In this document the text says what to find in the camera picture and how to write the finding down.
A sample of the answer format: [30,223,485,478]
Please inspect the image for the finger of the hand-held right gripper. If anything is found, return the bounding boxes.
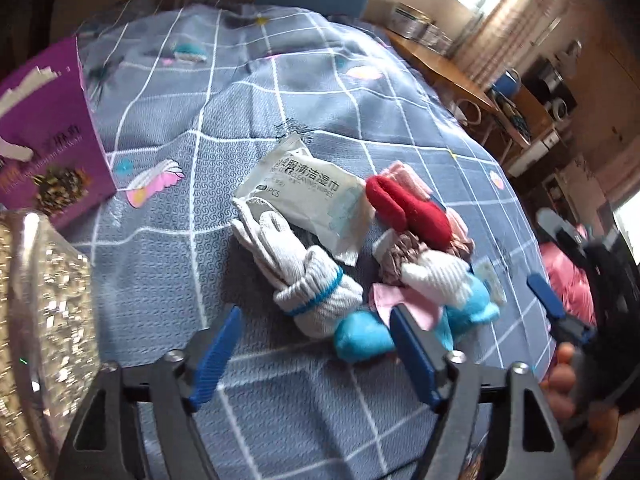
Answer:
[526,274,597,343]
[536,209,593,261]

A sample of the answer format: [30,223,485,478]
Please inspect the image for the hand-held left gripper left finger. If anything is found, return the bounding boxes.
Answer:
[57,304,244,480]

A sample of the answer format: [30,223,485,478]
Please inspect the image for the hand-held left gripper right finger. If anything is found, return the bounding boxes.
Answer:
[389,305,577,480]

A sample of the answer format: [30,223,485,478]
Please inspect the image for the pink cloth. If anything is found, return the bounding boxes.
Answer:
[369,282,446,332]

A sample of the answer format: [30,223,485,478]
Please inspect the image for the blue plush toy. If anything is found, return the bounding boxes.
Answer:
[334,275,502,364]

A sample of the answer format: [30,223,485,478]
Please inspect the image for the white sock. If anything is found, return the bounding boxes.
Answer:
[400,252,474,309]

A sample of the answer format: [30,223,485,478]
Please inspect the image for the white work gloves pair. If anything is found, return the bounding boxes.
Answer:
[231,197,364,344]

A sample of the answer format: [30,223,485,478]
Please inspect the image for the red sock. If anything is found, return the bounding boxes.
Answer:
[365,175,453,250]

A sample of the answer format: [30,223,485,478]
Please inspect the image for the pink sock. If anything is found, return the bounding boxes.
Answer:
[382,160,476,257]

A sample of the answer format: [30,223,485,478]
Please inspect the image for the gold glitter gift bag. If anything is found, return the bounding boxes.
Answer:
[0,210,104,480]

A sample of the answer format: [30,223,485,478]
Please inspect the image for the white wet wipes packet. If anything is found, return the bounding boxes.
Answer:
[232,134,376,267]

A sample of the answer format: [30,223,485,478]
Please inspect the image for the person's right hand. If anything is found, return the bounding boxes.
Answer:
[541,342,622,480]

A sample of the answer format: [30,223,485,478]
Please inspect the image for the pink quilt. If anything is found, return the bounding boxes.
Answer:
[542,225,601,322]

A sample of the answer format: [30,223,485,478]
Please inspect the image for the side window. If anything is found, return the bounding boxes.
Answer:
[612,195,640,262]

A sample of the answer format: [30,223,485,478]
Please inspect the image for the black speaker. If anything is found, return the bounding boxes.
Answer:
[525,57,579,121]

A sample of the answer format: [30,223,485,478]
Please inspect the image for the white chair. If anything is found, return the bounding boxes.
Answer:
[452,99,484,127]

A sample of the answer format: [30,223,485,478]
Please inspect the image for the beige curtain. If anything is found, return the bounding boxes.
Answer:
[450,0,557,92]

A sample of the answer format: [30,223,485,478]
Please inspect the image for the clear container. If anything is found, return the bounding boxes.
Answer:
[420,22,454,57]

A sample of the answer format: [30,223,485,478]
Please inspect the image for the grey plaid blanket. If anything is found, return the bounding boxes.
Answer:
[65,2,557,480]

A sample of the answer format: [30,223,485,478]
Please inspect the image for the white tin box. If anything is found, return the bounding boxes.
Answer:
[387,2,437,41]

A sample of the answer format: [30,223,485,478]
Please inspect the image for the purple gift bag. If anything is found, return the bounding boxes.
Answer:
[0,35,119,232]

